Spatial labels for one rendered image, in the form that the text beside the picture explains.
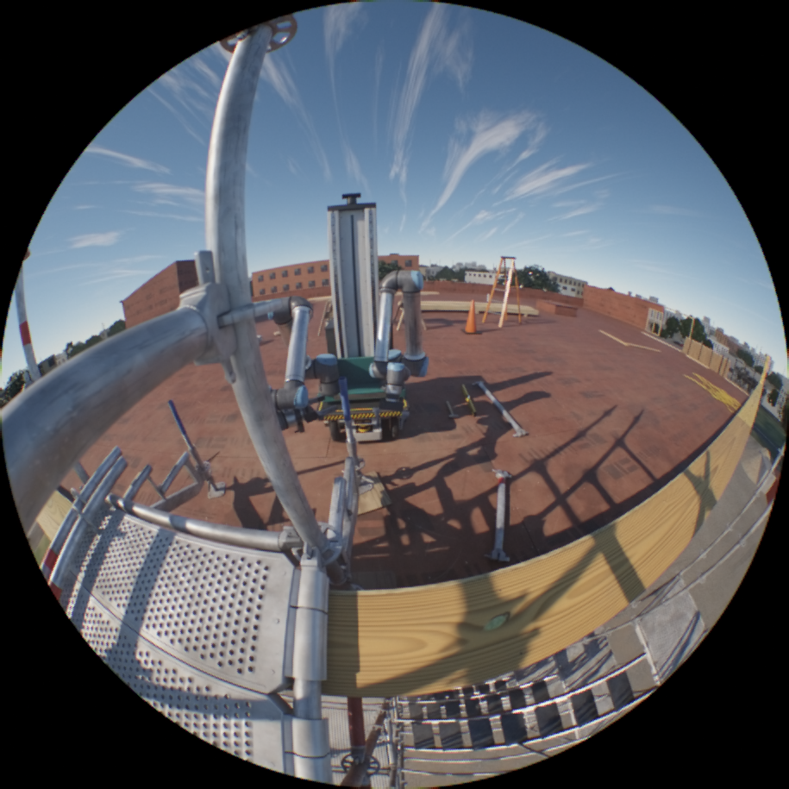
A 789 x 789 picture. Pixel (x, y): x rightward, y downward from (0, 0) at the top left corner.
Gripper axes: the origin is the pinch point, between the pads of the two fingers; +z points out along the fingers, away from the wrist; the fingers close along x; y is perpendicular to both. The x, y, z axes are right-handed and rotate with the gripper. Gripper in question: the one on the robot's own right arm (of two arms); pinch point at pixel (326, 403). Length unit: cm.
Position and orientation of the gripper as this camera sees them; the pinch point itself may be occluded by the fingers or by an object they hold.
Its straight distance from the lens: 119.3
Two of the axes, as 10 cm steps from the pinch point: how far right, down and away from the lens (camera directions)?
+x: -6.4, -3.5, 6.9
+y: -0.2, -8.8, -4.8
